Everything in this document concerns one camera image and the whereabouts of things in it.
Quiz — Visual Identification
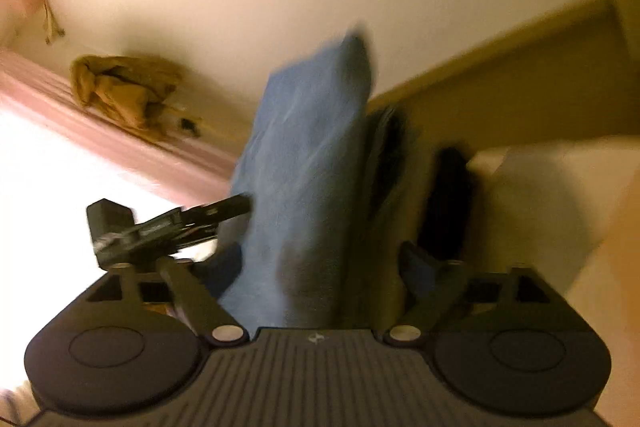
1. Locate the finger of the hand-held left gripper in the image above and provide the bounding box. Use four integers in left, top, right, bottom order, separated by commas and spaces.
181, 193, 252, 229

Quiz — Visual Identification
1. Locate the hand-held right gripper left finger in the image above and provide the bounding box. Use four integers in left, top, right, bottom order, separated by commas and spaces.
86, 242, 251, 348

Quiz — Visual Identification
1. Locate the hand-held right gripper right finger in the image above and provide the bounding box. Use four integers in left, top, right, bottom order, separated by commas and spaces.
382, 241, 557, 348

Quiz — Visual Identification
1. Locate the black cloth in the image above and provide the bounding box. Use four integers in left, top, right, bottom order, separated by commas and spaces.
415, 148, 474, 264

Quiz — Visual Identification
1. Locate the pink bed sheet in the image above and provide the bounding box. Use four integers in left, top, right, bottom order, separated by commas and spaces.
0, 47, 242, 208

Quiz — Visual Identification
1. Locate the dark cloth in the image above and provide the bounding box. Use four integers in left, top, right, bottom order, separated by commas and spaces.
345, 104, 422, 330

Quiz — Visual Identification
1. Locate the white cabinet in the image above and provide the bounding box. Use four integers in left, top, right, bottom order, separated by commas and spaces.
466, 134, 640, 313

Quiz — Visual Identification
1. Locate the tan crumpled garment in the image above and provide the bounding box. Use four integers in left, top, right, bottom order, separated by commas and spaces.
69, 55, 203, 142

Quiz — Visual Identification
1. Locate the yellow wooden panel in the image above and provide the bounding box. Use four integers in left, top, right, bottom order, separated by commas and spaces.
369, 0, 640, 158

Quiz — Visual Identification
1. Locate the brown hanging cord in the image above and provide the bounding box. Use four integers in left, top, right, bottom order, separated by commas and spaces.
41, 0, 67, 46

